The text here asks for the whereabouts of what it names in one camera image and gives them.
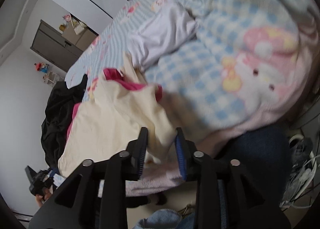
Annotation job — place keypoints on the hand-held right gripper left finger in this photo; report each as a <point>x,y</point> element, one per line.
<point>140,159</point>

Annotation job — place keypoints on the pink garment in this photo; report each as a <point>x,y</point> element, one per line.
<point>132,85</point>

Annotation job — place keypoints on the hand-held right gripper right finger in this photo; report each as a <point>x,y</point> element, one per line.
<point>180,159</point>

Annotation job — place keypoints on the grey door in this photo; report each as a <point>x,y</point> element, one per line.
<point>50,44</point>

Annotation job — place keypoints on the red and blue toy figure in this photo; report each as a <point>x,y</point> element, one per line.
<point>41,67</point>

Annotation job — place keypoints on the person's left hand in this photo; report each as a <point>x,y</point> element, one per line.
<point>41,199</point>

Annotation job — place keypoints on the blue checkered printed blanket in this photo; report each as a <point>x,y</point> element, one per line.
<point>212,69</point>

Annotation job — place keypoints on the beige cabinet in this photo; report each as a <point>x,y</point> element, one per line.
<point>85,39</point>

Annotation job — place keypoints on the cream garment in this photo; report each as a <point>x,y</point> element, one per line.
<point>112,119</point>

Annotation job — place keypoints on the light blue cloth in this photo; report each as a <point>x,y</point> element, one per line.
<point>157,219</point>

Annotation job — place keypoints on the white garment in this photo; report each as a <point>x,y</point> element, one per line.
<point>162,34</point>

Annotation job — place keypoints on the person's leg in jeans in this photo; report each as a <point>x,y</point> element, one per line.
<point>255,149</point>

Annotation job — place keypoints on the grey sneaker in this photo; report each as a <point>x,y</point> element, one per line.
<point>301,151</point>
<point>297,186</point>

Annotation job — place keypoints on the black garment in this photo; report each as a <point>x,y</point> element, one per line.
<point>57,119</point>

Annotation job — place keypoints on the small white shelf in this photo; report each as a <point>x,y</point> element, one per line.
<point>51,79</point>

